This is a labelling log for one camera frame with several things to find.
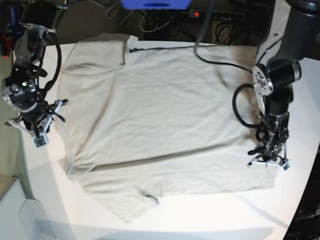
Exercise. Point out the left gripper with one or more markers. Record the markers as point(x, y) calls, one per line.
point(264, 156)

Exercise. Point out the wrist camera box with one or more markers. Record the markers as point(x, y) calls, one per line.
point(40, 140)
point(286, 166)

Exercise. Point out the blue box overhead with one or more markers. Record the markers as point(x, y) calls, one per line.
point(155, 4)

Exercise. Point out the red and blue clamp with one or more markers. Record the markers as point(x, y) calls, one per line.
point(8, 27)

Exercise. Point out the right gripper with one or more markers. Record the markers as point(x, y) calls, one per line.
point(38, 120)

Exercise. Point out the grey t-shirt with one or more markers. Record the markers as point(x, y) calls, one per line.
point(143, 124)

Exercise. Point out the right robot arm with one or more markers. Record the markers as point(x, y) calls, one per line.
point(21, 90)

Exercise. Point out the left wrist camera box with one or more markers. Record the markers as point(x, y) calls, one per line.
point(286, 166)

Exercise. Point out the black power strip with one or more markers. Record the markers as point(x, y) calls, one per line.
point(217, 15)

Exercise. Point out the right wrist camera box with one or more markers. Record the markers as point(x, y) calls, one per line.
point(40, 140)

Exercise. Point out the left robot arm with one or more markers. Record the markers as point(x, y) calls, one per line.
point(293, 28)

